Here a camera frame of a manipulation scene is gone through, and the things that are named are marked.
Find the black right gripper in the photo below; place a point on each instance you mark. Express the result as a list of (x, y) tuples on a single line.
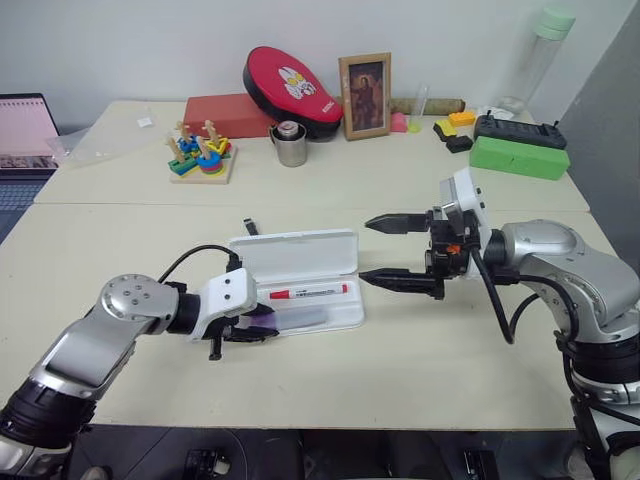
[(447, 250)]

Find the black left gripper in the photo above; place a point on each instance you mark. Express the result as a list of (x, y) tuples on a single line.
[(231, 327)]

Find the purple capped marker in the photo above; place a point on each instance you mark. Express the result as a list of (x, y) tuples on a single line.
[(300, 319)]

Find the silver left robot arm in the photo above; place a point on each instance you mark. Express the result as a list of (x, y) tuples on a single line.
[(75, 345)]

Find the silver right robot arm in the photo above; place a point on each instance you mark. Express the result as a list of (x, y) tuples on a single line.
[(575, 270)]

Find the red capped white marker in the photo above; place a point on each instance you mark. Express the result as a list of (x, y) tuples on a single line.
[(305, 292)]

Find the white plastic pencil case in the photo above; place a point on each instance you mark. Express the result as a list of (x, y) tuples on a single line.
[(300, 255)]

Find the small black plug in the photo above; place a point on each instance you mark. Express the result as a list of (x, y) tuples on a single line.
[(251, 226)]

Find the black sponge block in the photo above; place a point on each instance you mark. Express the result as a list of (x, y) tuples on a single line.
[(458, 144)]

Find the small pink object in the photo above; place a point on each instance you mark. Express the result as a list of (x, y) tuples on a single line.
[(398, 123)]

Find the yellow and black sponge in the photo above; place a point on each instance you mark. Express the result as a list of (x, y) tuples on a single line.
[(445, 129)]

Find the clear cylinder with green base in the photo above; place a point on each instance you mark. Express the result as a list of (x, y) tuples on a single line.
[(417, 117)]

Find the yellow toy brick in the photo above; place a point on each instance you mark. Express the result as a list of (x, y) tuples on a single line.
[(462, 118)]

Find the brown mottled stick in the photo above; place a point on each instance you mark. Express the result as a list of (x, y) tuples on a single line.
[(440, 105)]

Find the green foam block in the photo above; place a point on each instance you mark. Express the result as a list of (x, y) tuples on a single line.
[(520, 159)]

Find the wooden framed picture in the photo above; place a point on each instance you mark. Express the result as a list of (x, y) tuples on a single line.
[(365, 95)]

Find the small item inside steel cup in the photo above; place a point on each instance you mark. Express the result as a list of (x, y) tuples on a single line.
[(287, 127)]

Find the crumpled white paper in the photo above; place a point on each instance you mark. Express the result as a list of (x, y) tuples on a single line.
[(495, 112)]

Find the wooden shape stacking toy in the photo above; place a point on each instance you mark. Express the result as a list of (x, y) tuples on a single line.
[(200, 157)]

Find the red and black punch pad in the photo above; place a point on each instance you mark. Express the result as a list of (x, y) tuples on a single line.
[(290, 85)]

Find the red rectangular block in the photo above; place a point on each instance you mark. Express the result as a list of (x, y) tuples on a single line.
[(220, 117)]

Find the clear plastic bag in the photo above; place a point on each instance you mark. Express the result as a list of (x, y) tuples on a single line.
[(95, 145)]

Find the clear bottle with green lid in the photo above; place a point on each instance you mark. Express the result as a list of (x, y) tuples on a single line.
[(542, 55)]

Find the open laptop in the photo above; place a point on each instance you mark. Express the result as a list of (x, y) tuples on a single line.
[(22, 135)]

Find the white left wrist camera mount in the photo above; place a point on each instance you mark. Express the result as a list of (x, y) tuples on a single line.
[(227, 295)]

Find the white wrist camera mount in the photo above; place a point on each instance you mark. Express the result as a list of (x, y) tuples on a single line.
[(227, 295), (467, 190)]

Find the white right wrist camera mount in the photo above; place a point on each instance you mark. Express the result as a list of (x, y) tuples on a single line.
[(467, 190)]

